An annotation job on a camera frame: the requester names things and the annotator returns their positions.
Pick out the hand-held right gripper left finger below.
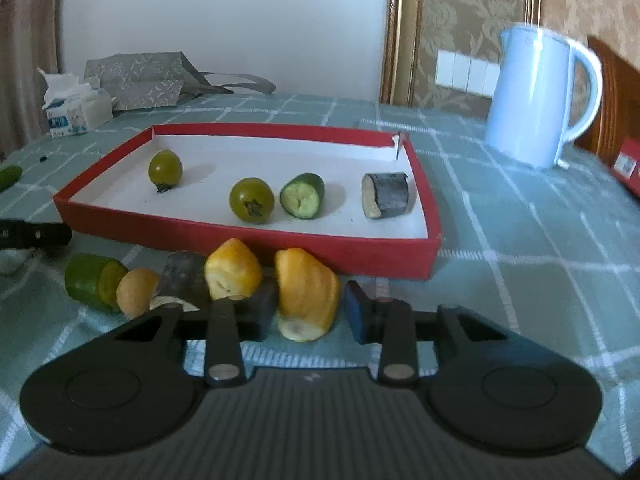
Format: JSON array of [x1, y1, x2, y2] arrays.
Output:
[[112, 276, 278, 388]]

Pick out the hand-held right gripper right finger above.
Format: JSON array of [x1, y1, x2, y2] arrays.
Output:
[[344, 280, 516, 388]]

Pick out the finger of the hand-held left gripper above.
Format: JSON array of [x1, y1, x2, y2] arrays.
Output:
[[0, 219, 73, 257]]

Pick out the red cardboard tray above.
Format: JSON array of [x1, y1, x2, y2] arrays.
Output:
[[52, 123, 443, 281]]

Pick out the green tomato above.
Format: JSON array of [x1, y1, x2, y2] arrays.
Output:
[[229, 176, 276, 225], [148, 149, 184, 194]]

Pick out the dark eggplant piece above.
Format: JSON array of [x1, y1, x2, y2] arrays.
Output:
[[361, 172, 417, 220]]

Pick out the short cucumber piece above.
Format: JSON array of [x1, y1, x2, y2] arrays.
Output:
[[279, 172, 326, 220]]

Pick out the whole green cucumber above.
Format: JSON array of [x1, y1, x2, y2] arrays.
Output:
[[0, 165, 24, 192]]

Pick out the thick cucumber piece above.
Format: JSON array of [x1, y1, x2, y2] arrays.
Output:
[[64, 253, 129, 315]]

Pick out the grey eggplant piece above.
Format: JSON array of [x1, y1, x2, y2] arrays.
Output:
[[149, 251, 213, 313]]

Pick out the small brown potato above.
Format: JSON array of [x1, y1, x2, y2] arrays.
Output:
[[116, 268, 161, 320]]

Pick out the tissue pack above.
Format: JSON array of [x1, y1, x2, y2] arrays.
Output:
[[37, 67, 115, 139]]

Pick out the green checked tablecloth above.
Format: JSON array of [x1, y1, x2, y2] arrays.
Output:
[[0, 91, 640, 461]]

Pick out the beige curtain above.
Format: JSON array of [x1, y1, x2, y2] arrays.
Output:
[[0, 0, 65, 157]]

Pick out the grey patterned paper bag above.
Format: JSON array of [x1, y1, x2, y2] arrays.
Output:
[[82, 51, 277, 112]]

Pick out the light blue electric kettle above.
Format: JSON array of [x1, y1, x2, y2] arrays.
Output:
[[486, 22, 603, 171]]

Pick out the red flat box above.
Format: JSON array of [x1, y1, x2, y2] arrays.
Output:
[[609, 137, 640, 192]]

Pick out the wooden headboard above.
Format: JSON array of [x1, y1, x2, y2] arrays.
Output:
[[575, 35, 640, 161]]

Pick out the white wall switch panel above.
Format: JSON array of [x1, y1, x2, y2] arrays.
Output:
[[435, 49, 501, 97]]

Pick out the gold wall moulding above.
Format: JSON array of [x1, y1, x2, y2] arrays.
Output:
[[380, 0, 543, 108]]

